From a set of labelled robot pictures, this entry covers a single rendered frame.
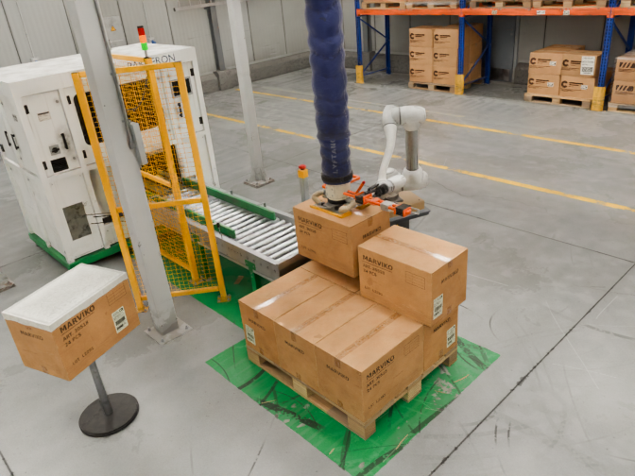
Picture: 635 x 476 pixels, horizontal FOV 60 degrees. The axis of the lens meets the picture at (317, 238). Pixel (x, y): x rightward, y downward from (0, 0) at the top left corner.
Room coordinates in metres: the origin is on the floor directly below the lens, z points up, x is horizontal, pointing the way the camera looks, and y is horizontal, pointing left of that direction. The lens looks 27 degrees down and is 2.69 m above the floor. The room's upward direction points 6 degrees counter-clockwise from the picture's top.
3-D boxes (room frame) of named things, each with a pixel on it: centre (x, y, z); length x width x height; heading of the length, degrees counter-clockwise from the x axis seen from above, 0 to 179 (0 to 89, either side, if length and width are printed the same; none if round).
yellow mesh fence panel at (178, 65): (4.23, 1.27, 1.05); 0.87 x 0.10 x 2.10; 93
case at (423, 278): (3.17, -0.61, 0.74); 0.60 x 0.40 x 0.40; 42
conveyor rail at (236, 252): (4.62, 1.09, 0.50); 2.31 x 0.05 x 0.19; 41
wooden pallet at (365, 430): (3.24, -0.15, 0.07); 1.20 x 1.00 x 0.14; 41
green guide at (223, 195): (5.28, 0.88, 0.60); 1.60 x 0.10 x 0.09; 41
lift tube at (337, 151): (3.67, -0.18, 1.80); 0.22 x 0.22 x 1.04
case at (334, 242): (3.66, -0.19, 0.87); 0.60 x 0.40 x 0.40; 40
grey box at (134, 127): (3.91, 1.25, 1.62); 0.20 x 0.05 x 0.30; 41
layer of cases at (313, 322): (3.24, -0.15, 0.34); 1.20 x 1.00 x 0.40; 41
